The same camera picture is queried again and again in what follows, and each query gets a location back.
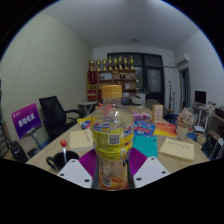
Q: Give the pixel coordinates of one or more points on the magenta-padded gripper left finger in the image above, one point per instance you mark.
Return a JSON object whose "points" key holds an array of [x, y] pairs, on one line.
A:
{"points": [[75, 171]]}

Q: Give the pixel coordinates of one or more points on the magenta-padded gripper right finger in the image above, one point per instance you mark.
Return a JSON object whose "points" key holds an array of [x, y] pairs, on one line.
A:
{"points": [[150, 170]]}

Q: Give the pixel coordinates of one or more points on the yellow-capped orange drink bottle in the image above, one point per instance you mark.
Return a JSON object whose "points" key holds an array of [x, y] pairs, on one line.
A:
{"points": [[111, 133]]}

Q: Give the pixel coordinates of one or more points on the black mug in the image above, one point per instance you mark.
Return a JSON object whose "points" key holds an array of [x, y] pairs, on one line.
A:
{"points": [[68, 157]]}

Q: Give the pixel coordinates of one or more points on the teal notebook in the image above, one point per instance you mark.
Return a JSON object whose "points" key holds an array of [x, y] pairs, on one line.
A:
{"points": [[146, 145]]}

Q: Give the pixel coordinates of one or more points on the red-tipped white stirrer stick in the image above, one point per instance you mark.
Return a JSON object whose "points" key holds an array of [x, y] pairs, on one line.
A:
{"points": [[63, 143]]}

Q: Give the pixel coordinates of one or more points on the pale cream paper pad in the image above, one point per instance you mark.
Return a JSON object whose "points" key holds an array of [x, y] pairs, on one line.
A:
{"points": [[81, 138]]}

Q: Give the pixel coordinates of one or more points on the blue printed book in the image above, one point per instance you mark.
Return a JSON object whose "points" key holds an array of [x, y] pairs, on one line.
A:
{"points": [[144, 128]]}

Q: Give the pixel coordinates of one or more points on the orange book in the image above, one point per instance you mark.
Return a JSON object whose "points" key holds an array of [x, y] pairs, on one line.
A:
{"points": [[165, 129]]}

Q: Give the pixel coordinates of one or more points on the blue packet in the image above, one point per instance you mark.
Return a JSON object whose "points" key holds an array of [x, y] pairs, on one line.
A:
{"points": [[86, 124]]}

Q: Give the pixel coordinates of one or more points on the purple printed packet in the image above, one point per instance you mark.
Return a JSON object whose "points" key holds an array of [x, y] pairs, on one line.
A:
{"points": [[140, 116]]}

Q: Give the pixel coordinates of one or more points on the tan cardboard box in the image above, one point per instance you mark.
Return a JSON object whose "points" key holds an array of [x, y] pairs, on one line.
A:
{"points": [[157, 113]]}

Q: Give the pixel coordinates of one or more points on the pink flowers in white pot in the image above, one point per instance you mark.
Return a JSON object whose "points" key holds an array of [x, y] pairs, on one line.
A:
{"points": [[184, 121]]}

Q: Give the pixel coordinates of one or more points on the black office chair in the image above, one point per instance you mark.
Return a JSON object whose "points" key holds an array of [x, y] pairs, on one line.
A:
{"points": [[53, 115]]}

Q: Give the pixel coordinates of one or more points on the black mesh chair back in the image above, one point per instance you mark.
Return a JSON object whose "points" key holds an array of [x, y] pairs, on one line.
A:
{"points": [[15, 150]]}

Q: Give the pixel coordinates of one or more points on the small white table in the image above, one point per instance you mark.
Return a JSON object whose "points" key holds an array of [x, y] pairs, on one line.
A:
{"points": [[87, 105]]}

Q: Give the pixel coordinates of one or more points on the purple sign on stand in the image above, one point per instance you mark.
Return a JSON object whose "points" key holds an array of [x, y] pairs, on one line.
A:
{"points": [[26, 120]]}

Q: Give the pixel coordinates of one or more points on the white side desk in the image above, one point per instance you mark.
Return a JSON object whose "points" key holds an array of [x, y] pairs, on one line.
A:
{"points": [[213, 123]]}

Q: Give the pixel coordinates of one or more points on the black computer monitor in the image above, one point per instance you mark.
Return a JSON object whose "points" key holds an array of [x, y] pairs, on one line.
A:
{"points": [[200, 97]]}

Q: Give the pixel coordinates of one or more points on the dark glass door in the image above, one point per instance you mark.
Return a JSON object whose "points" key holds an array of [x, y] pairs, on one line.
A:
{"points": [[153, 78]]}

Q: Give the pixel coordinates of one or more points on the wooden shelf unit with trophies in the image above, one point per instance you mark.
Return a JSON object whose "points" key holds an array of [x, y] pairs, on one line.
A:
{"points": [[111, 81]]}

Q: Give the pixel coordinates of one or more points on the white wall air conditioner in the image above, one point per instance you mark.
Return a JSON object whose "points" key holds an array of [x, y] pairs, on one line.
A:
{"points": [[182, 60]]}

